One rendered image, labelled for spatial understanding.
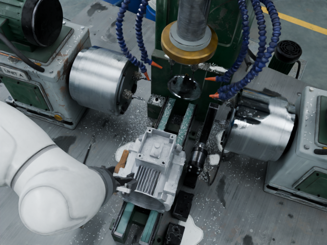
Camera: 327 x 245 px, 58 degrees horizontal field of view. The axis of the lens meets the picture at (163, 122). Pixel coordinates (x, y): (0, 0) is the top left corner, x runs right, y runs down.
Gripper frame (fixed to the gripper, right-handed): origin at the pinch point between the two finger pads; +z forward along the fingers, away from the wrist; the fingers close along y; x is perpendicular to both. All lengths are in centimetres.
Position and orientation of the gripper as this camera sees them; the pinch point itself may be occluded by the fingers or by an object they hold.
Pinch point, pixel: (119, 175)
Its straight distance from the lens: 85.1
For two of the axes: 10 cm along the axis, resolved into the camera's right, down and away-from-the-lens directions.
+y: -9.5, -2.9, 1.4
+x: -2.9, 9.6, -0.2
